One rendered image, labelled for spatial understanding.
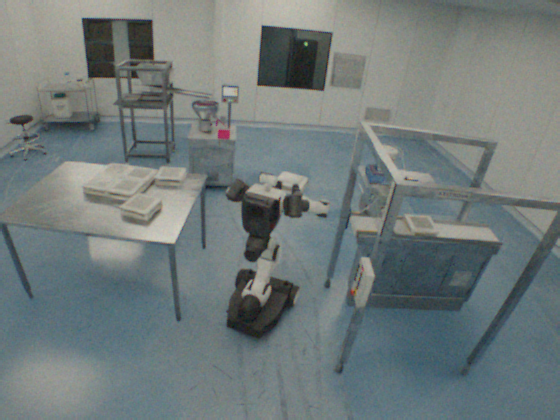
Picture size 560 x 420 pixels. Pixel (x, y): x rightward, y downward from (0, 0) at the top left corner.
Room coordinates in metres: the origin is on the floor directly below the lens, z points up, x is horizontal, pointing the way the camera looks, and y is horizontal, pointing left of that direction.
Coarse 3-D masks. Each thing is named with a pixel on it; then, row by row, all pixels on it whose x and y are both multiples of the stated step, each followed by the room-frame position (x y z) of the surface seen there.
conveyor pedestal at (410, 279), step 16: (368, 256) 2.38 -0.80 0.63; (400, 256) 2.40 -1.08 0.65; (416, 256) 2.41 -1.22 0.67; (432, 256) 2.41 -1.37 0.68; (448, 256) 2.42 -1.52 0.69; (464, 256) 2.43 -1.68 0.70; (480, 256) 2.43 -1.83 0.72; (352, 272) 2.51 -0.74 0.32; (384, 272) 2.39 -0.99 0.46; (400, 272) 2.40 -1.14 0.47; (416, 272) 2.41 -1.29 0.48; (432, 272) 2.42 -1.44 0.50; (448, 272) 2.43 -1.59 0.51; (464, 272) 2.43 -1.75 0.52; (480, 272) 2.44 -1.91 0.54; (384, 288) 2.40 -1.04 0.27; (400, 288) 2.40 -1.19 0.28; (416, 288) 2.41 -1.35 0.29; (432, 288) 2.42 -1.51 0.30; (448, 288) 2.43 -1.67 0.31; (464, 288) 2.44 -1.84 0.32; (352, 304) 2.39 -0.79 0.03; (368, 304) 2.40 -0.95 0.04; (384, 304) 2.41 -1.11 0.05; (400, 304) 2.42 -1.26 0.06; (416, 304) 2.43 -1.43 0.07; (432, 304) 2.43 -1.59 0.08; (448, 304) 2.44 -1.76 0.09
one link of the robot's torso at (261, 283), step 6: (264, 258) 2.36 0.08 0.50; (276, 258) 2.30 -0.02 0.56; (258, 264) 2.33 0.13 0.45; (264, 264) 2.30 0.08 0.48; (270, 264) 2.30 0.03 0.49; (276, 264) 2.30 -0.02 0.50; (258, 270) 2.27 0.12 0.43; (264, 270) 2.27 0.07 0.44; (270, 270) 2.29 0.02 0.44; (258, 276) 2.24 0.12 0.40; (264, 276) 2.23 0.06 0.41; (270, 276) 2.30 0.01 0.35; (252, 282) 2.21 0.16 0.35; (258, 282) 2.20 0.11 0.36; (264, 282) 2.20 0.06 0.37; (252, 288) 2.16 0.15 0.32; (258, 288) 2.16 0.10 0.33; (264, 288) 2.16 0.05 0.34
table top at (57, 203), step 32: (32, 192) 2.37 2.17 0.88; (64, 192) 2.44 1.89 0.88; (160, 192) 2.62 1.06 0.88; (192, 192) 2.69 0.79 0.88; (0, 224) 1.92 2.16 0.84; (32, 224) 1.94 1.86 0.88; (64, 224) 1.99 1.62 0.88; (96, 224) 2.05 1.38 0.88; (128, 224) 2.10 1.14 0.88; (160, 224) 2.15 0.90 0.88
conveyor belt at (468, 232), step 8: (352, 216) 2.59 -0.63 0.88; (352, 224) 2.48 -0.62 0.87; (360, 224) 2.47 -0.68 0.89; (368, 224) 2.49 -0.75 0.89; (400, 224) 2.55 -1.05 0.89; (440, 224) 2.62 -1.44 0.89; (400, 232) 2.42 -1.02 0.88; (440, 232) 2.49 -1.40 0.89; (448, 232) 2.51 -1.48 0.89; (456, 232) 2.52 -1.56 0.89; (464, 232) 2.54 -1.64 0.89; (472, 232) 2.55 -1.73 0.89; (480, 232) 2.57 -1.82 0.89; (488, 232) 2.58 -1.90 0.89; (488, 240) 2.46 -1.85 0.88; (496, 240) 2.47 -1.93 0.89
